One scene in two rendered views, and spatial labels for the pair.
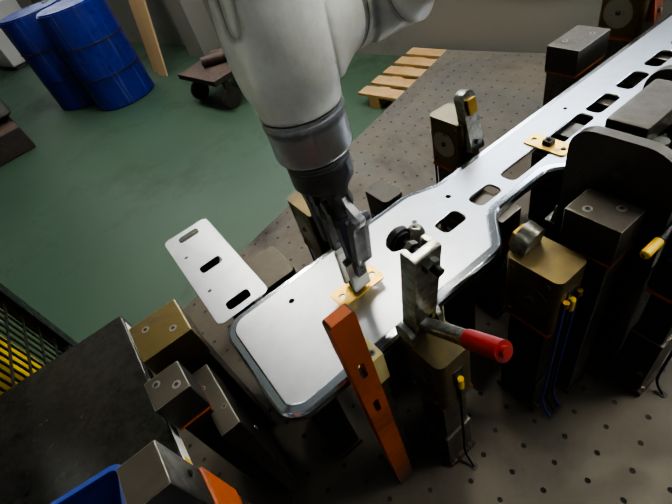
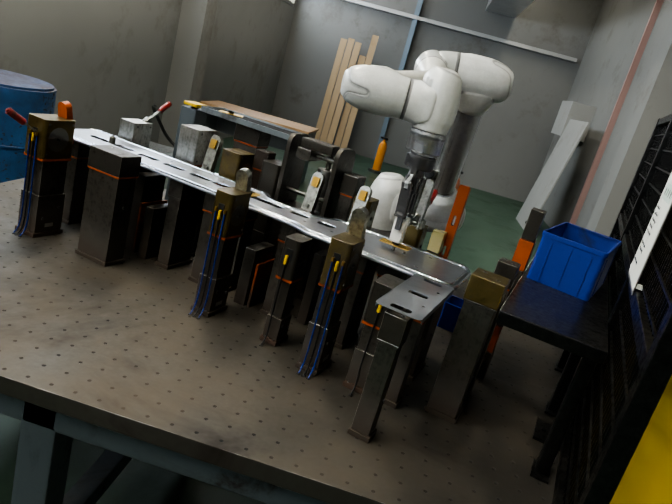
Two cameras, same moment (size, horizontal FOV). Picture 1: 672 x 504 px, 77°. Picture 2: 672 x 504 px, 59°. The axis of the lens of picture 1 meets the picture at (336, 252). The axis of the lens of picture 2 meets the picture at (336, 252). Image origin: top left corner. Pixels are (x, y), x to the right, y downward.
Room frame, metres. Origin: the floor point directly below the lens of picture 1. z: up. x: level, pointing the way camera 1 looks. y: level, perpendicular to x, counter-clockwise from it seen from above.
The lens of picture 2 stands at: (1.63, 0.93, 1.41)
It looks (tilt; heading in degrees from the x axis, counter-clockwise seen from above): 17 degrees down; 223
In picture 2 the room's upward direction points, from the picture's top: 16 degrees clockwise
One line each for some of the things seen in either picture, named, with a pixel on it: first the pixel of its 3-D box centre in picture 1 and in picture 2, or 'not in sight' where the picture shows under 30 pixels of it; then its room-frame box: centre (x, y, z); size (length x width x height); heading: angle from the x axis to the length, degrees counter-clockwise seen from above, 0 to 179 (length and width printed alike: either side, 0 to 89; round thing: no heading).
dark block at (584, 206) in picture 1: (576, 309); (337, 238); (0.32, -0.32, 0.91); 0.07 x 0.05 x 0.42; 23
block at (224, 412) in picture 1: (253, 435); not in sight; (0.33, 0.23, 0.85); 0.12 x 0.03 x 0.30; 23
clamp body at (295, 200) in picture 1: (328, 258); (327, 306); (0.65, 0.02, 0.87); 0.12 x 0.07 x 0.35; 23
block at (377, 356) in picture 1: (386, 413); (420, 290); (0.28, 0.01, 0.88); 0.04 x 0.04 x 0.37; 23
